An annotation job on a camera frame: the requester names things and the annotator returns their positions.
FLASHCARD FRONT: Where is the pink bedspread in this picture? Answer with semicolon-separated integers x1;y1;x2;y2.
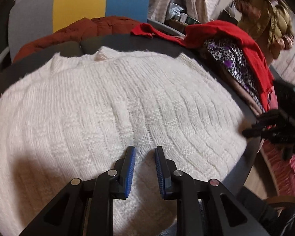
261;86;295;199

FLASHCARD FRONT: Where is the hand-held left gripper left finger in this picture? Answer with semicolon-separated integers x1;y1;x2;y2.
20;146;136;236

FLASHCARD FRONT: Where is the brown cloth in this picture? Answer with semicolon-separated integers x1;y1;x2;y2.
221;66;265;117

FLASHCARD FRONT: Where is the grey yellow blue chair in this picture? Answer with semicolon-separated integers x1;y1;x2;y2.
0;0;185;79

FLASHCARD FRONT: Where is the rust brown quilted jacket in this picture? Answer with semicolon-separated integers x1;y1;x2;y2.
12;16;143;63

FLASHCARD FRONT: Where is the white knit sweater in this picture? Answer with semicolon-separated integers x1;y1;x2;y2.
0;46;251;236

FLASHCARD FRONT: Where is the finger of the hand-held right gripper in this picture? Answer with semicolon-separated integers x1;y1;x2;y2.
258;109;281;126
242;124;277;140

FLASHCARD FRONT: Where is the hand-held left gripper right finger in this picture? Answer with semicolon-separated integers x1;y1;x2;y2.
154;146;271;236

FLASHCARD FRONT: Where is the red sweater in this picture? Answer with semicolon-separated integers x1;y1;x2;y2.
130;20;276;96

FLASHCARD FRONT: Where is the leopard print cloth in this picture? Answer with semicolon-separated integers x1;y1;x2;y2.
204;38;266;111

